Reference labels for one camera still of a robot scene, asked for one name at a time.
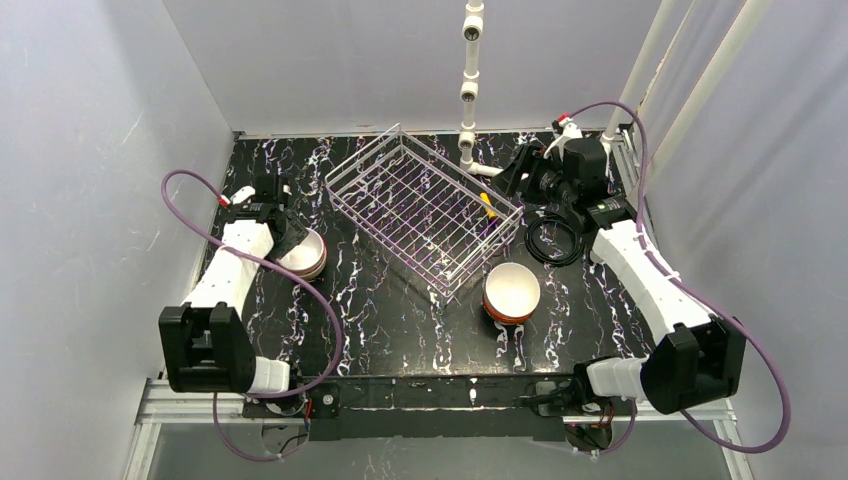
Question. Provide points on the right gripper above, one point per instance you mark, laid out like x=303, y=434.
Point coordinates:
x=530, y=176

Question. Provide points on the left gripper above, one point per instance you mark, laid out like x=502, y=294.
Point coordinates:
x=289, y=234

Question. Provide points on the orange patterned bowl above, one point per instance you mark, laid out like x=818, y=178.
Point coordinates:
x=307, y=259

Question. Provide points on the white wire dish rack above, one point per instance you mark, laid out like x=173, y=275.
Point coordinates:
x=424, y=210

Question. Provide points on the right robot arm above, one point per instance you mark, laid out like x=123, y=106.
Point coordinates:
x=697, y=356

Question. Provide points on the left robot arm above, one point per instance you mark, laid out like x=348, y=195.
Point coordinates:
x=205, y=345

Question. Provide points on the yellow black tool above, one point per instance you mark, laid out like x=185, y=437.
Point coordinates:
x=488, y=207

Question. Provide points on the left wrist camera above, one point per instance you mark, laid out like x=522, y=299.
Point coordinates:
x=241, y=195

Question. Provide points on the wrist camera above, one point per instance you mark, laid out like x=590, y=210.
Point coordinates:
x=241, y=195
x=565, y=129

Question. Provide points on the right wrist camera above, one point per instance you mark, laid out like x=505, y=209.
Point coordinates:
x=565, y=129

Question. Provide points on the white PVC pipe frame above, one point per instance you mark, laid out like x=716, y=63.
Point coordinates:
x=733, y=40

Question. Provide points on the aluminium front rail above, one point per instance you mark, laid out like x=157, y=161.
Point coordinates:
x=346, y=395

